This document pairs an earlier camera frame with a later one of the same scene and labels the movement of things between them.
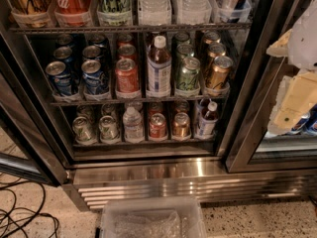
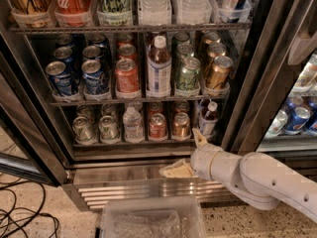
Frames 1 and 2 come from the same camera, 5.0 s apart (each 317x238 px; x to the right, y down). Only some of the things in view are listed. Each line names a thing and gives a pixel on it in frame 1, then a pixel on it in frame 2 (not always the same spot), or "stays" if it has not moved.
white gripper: [304, 40] to [202, 159]
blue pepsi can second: [94, 80] stays
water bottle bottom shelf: [133, 126] stays
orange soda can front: [181, 128] stays
